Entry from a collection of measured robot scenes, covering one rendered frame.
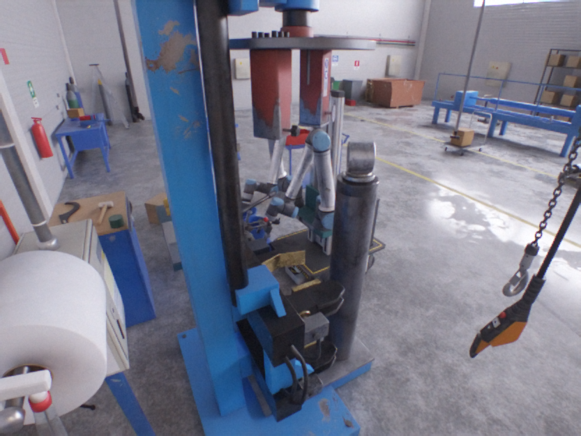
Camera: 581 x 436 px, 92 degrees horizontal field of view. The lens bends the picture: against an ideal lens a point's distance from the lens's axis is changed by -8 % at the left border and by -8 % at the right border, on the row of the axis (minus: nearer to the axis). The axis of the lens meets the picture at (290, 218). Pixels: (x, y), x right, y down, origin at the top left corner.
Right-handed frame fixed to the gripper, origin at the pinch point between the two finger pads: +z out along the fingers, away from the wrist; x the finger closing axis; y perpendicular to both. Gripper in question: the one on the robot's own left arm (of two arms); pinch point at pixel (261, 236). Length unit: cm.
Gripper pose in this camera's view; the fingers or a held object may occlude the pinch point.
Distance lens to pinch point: 237.5
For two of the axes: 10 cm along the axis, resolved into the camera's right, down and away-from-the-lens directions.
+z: -4.1, 8.2, 4.0
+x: 3.7, 5.5, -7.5
